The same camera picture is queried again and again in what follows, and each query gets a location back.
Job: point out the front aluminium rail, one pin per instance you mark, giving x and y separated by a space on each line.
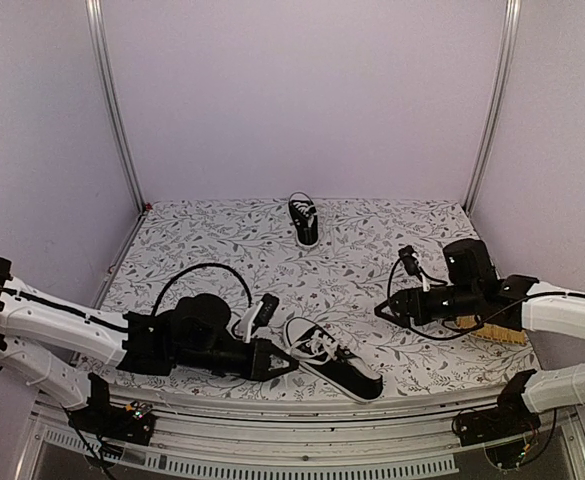
198 437

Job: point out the woven bamboo tray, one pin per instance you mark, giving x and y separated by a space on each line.
491 332

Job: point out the black canvas sneaker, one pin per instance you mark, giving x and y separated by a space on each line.
304 216
319 353

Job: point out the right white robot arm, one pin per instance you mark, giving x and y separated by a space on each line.
516 303

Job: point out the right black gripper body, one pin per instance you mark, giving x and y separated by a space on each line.
425 314

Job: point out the right aluminium frame post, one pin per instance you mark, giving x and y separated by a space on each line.
505 57

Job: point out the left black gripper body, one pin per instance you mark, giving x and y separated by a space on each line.
233 365

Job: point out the left aluminium frame post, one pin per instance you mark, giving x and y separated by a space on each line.
97 31

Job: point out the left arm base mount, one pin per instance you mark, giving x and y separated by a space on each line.
133 423

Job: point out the aluminium frame post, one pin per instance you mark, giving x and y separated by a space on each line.
97 31
505 57

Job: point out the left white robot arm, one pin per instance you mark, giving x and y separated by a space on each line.
193 334

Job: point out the floral patterned table mat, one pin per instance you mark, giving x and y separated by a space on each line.
240 250

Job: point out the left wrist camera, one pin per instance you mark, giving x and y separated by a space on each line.
257 316

